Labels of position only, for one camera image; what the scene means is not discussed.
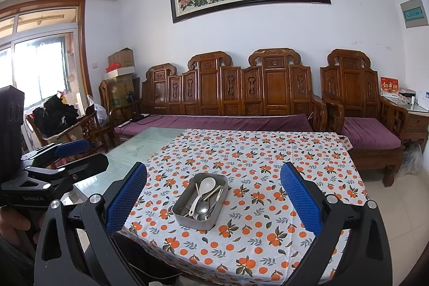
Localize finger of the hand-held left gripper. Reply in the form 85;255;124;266
25;153;110;193
21;139;90;170

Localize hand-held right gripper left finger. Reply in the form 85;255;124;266
34;162;148;286

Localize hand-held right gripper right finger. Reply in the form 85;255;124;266
280;163;393;286

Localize metal tray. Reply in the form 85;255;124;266
172;173;229;231

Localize large white plastic spoon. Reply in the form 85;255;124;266
188;178;217;217

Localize light wooden chopstick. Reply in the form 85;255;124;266
202;185;222;200

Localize person's left forearm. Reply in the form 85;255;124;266
0;234;37;286

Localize person's left hand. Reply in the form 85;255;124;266
0;206;45;254

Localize wooden chair with clothes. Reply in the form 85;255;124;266
27;102;111;157

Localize pile of black clothes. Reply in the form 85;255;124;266
33;95;80;136

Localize clear plastic bag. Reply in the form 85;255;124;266
87;95;110;128

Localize orange print tablecloth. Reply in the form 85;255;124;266
121;128;370;285

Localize wooden armchair holding boxes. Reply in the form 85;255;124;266
99;80;142;136

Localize stack of cardboard boxes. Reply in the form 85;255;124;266
104;75;140;106

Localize wooden framed balcony window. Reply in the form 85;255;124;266
0;0;93;126

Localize white box with red contents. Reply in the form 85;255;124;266
102;64;135;81

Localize purple armchair seat cushion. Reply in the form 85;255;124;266
341;117;403;150

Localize brown cardboard box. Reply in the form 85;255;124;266
108;48;135;69

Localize long purple sofa cushion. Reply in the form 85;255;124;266
114;114;314;140

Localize plastic bag beside side table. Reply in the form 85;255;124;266
402;142;424;177

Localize carved wooden armchair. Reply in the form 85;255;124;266
320;49;410;187

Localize carved wooden sofa bench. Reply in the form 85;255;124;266
141;49;328;131

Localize wooden side table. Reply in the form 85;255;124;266
382;93;429;153

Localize red gift box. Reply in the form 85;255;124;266
380;76;400;96

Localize white and blue box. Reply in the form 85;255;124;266
416;90;429;111

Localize grey electrical panel box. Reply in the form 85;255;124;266
400;0;429;28

